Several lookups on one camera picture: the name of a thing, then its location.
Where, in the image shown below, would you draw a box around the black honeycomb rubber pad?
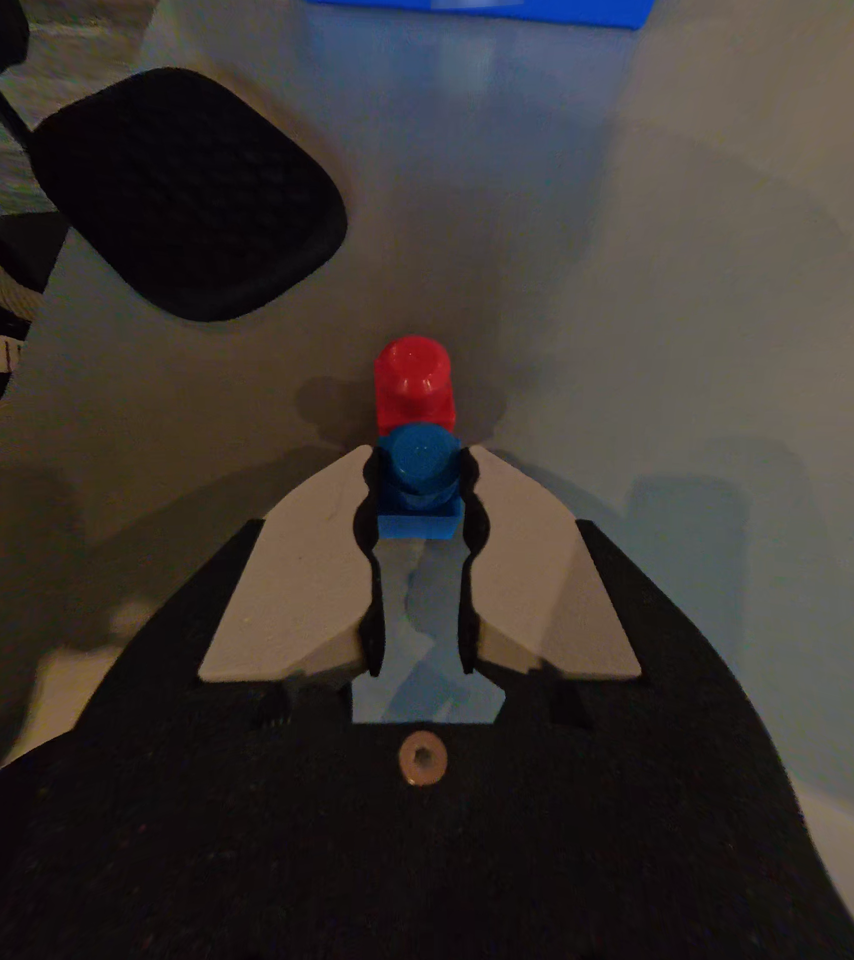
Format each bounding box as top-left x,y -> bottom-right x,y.
28,66 -> 351,325

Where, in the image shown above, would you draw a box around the blue bin with white label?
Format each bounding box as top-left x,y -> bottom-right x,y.
307,0 -> 656,33

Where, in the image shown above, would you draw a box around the blue mega block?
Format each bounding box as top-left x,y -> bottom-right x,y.
376,423 -> 470,543

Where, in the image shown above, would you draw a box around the red single-stud mega block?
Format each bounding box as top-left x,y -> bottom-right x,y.
373,335 -> 459,441

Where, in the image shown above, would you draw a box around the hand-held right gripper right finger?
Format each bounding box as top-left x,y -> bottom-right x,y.
460,444 -> 644,682

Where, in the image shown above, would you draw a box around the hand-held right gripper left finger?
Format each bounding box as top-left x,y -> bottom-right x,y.
198,444 -> 386,685

